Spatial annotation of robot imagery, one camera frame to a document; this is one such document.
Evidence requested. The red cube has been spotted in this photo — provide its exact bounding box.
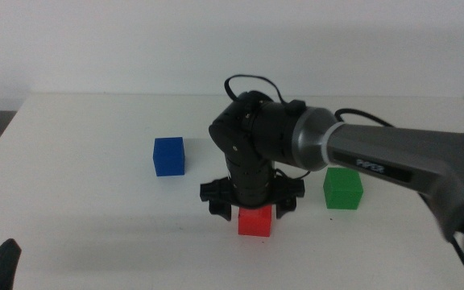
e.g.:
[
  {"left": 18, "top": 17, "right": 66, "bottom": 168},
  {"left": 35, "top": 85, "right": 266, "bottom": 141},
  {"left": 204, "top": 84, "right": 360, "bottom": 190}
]
[{"left": 238, "top": 204, "right": 273, "bottom": 238}]

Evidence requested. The thin black cable loop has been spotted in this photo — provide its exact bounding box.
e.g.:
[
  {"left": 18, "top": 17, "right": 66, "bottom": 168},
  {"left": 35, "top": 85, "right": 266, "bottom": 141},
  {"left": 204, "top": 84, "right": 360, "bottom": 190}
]
[{"left": 223, "top": 73, "right": 288, "bottom": 106}]

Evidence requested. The blue cube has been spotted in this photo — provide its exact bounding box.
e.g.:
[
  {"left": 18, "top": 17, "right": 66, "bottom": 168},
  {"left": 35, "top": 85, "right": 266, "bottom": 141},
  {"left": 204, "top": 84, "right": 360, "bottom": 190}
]
[{"left": 152, "top": 136, "right": 186, "bottom": 177}]

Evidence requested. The green cube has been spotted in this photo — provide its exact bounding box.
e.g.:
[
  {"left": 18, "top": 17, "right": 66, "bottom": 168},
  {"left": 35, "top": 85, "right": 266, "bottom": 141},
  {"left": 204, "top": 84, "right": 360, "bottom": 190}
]
[{"left": 322, "top": 167, "right": 364, "bottom": 210}]

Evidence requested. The thin black gripper wire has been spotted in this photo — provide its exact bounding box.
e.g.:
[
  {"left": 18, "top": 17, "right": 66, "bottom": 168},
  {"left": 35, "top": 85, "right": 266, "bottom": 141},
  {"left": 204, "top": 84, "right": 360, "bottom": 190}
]
[{"left": 273, "top": 168, "right": 312, "bottom": 181}]

